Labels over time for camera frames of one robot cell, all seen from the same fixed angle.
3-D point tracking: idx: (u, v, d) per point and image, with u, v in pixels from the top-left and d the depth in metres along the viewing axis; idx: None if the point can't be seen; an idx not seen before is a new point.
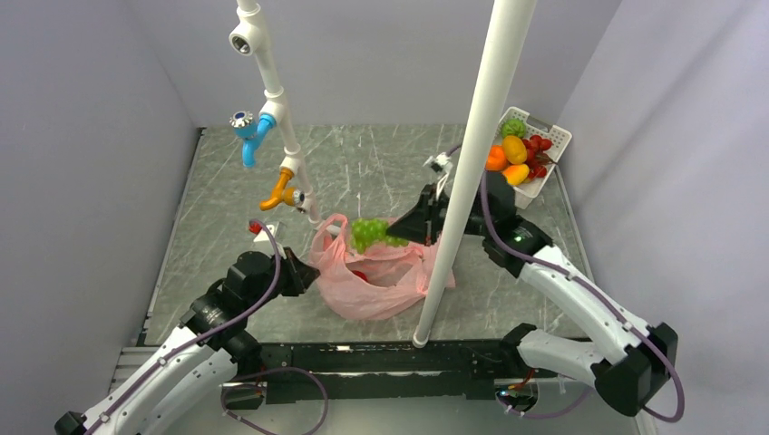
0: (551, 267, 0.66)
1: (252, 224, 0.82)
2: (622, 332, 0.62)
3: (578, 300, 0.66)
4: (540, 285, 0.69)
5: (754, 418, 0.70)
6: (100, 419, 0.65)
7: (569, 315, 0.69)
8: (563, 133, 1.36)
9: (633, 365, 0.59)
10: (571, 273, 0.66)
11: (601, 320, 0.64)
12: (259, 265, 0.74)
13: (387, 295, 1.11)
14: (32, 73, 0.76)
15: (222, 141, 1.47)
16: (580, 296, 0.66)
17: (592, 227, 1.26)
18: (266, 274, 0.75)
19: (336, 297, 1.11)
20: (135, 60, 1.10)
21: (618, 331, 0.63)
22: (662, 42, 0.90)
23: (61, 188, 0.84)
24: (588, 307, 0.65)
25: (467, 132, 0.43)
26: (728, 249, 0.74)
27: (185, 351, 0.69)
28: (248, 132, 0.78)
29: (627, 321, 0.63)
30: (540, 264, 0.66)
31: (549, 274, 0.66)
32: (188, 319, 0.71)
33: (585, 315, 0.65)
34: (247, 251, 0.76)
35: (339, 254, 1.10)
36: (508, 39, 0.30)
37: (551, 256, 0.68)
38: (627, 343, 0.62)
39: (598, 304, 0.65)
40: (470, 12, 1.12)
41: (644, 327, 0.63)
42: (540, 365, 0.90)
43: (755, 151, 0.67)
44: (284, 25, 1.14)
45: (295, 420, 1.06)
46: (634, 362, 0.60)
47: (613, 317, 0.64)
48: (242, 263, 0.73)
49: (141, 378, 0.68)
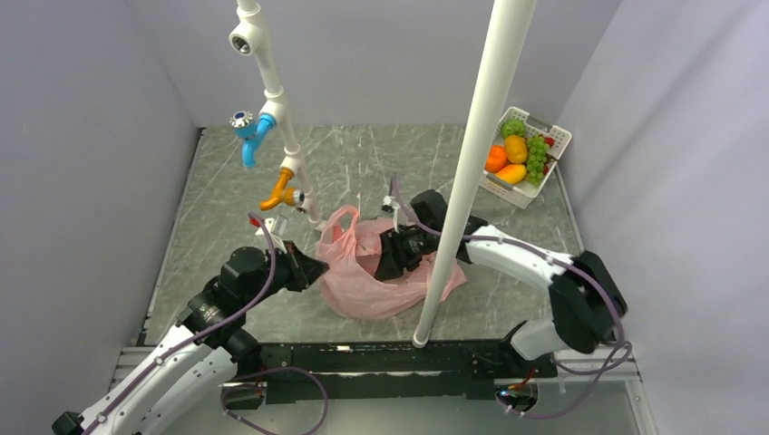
0: (485, 236, 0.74)
1: (251, 218, 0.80)
2: (548, 265, 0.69)
3: (511, 256, 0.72)
4: (483, 259, 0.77)
5: (758, 419, 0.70)
6: (96, 420, 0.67)
7: (514, 275, 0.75)
8: (563, 133, 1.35)
9: (562, 292, 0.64)
10: (500, 236, 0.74)
11: (529, 262, 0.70)
12: (255, 261, 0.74)
13: (399, 292, 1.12)
14: (32, 76, 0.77)
15: (222, 141, 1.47)
16: (508, 251, 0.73)
17: (592, 227, 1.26)
18: (260, 268, 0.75)
19: (348, 294, 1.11)
20: (135, 60, 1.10)
21: (545, 266, 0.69)
22: (660, 43, 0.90)
23: (62, 188, 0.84)
24: (516, 256, 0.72)
25: (468, 133, 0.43)
26: (729, 249, 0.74)
27: (182, 350, 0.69)
28: (248, 132, 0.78)
29: (548, 256, 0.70)
30: (477, 238, 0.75)
31: (484, 245, 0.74)
32: (185, 317, 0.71)
33: (518, 265, 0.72)
34: (241, 247, 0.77)
35: (349, 247, 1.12)
36: (508, 38, 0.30)
37: (489, 231, 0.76)
38: (554, 273, 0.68)
39: (528, 252, 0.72)
40: (471, 12, 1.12)
41: (567, 257, 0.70)
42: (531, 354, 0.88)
43: (758, 152, 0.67)
44: (284, 24, 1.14)
45: (295, 420, 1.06)
46: (562, 287, 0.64)
47: (540, 256, 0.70)
48: (238, 259, 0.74)
49: (136, 379, 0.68)
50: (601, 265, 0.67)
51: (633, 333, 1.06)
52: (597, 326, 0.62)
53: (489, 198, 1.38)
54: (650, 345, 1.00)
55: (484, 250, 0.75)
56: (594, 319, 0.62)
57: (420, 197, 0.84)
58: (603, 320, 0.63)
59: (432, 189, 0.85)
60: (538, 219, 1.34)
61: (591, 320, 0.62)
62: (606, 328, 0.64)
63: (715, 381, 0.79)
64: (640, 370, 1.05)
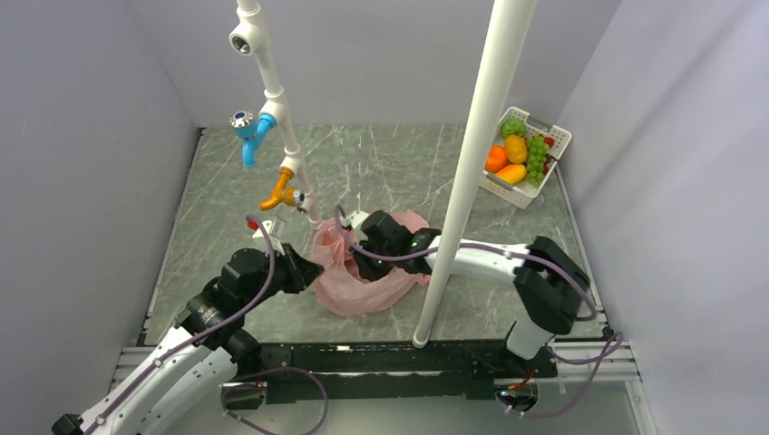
0: (445, 244, 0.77)
1: (248, 220, 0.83)
2: (508, 260, 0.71)
3: (471, 257, 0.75)
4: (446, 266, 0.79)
5: (758, 420, 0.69)
6: (95, 422, 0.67)
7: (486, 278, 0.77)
8: (563, 133, 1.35)
9: (530, 285, 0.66)
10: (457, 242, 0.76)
11: (490, 260, 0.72)
12: (254, 262, 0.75)
13: (389, 281, 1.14)
14: (33, 75, 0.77)
15: (222, 141, 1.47)
16: (467, 255, 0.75)
17: (593, 227, 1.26)
18: (260, 270, 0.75)
19: (345, 294, 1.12)
20: (135, 60, 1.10)
21: (505, 262, 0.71)
22: (660, 43, 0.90)
23: (62, 188, 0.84)
24: (473, 258, 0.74)
25: (468, 131, 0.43)
26: (729, 249, 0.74)
27: (180, 352, 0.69)
28: (247, 132, 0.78)
29: (505, 250, 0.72)
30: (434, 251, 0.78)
31: (442, 253, 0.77)
32: (183, 319, 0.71)
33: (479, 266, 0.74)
34: (242, 248, 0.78)
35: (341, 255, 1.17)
36: (508, 37, 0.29)
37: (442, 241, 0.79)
38: (514, 266, 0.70)
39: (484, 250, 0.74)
40: (471, 12, 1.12)
41: (523, 247, 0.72)
42: (529, 349, 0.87)
43: (759, 153, 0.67)
44: (283, 24, 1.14)
45: (295, 420, 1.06)
46: (525, 278, 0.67)
47: (499, 252, 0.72)
48: (238, 260, 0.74)
49: (135, 381, 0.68)
50: (550, 246, 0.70)
51: (633, 333, 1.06)
52: (562, 307, 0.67)
53: (489, 198, 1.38)
54: (650, 345, 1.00)
55: None
56: (562, 302, 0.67)
57: (375, 221, 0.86)
58: (569, 300, 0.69)
59: (379, 213, 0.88)
60: (538, 219, 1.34)
61: (561, 304, 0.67)
62: (571, 307, 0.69)
63: (715, 381, 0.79)
64: (640, 370, 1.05)
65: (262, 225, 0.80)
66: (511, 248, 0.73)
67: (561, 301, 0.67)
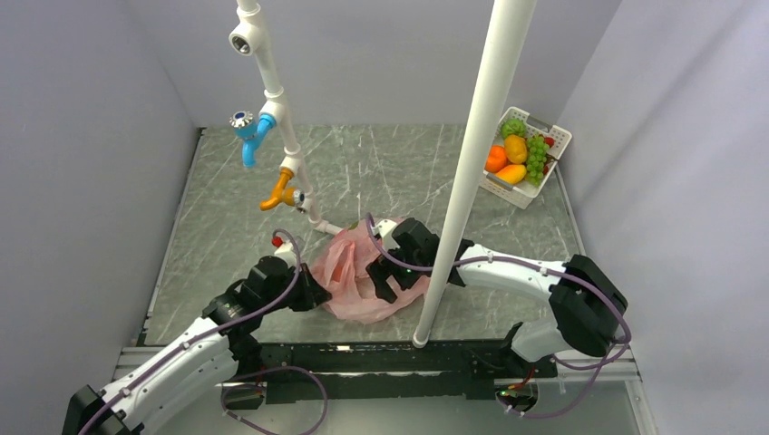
0: (474, 258, 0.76)
1: (275, 240, 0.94)
2: (543, 277, 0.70)
3: (506, 273, 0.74)
4: (475, 278, 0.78)
5: (757, 420, 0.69)
6: (121, 392, 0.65)
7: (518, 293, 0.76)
8: (563, 133, 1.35)
9: (567, 305, 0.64)
10: (491, 256, 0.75)
11: (525, 275, 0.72)
12: (278, 268, 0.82)
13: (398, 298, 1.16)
14: (31, 74, 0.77)
15: (222, 141, 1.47)
16: (503, 272, 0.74)
17: (593, 227, 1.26)
18: (283, 276, 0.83)
19: (352, 313, 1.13)
20: (134, 59, 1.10)
21: (540, 279, 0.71)
22: (660, 43, 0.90)
23: (61, 188, 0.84)
24: (510, 275, 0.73)
25: (468, 132, 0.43)
26: (729, 249, 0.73)
27: (208, 338, 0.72)
28: (248, 132, 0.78)
29: (542, 267, 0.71)
30: (465, 263, 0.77)
31: (475, 265, 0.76)
32: (210, 311, 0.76)
33: (512, 281, 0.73)
34: (267, 256, 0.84)
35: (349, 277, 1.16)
36: (508, 38, 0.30)
37: (476, 251, 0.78)
38: (550, 284, 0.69)
39: (520, 266, 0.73)
40: (471, 11, 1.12)
41: (560, 265, 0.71)
42: (532, 352, 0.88)
43: (759, 152, 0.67)
44: (283, 24, 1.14)
45: (295, 420, 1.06)
46: (560, 295, 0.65)
47: (533, 268, 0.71)
48: (265, 265, 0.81)
49: (160, 362, 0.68)
50: (593, 265, 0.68)
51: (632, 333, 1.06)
52: (598, 328, 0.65)
53: (489, 198, 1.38)
54: (650, 345, 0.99)
55: (477, 271, 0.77)
56: (598, 323, 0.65)
57: (407, 228, 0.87)
58: (606, 322, 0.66)
59: (411, 221, 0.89)
60: (538, 219, 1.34)
61: (598, 325, 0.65)
62: (608, 328, 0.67)
63: (715, 381, 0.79)
64: (639, 370, 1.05)
65: (295, 241, 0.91)
66: (548, 265, 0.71)
67: (598, 322, 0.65)
